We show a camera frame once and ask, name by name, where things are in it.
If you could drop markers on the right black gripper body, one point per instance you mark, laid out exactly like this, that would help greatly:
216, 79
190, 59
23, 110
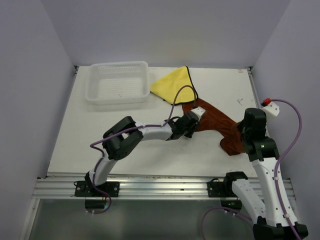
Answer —
241, 128

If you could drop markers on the yellow towel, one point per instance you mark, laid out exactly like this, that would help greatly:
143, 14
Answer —
176, 87

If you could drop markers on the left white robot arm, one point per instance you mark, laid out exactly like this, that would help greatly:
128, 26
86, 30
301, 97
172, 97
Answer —
119, 141

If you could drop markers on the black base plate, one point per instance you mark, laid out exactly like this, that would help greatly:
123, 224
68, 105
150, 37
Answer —
112, 188
219, 189

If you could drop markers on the aluminium mounting rail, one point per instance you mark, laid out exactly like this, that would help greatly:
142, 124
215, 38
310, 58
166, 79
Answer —
131, 187

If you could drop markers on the white plastic basket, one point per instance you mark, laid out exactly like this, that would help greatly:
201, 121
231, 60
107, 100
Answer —
117, 83

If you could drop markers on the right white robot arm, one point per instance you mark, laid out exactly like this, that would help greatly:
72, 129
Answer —
272, 216

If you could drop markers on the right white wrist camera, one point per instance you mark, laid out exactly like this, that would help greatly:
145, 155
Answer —
271, 109

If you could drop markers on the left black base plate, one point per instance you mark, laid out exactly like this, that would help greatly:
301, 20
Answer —
112, 188

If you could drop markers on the brown towel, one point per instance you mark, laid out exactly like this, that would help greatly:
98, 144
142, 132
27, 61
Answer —
216, 120

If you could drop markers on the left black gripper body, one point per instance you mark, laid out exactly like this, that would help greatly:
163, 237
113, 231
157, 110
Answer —
188, 132

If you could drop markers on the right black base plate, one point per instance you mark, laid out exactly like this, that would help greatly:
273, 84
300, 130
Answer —
219, 189

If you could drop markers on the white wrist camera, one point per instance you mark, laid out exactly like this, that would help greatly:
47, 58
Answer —
199, 112
271, 109

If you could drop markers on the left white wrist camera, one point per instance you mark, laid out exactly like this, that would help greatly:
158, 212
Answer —
199, 112

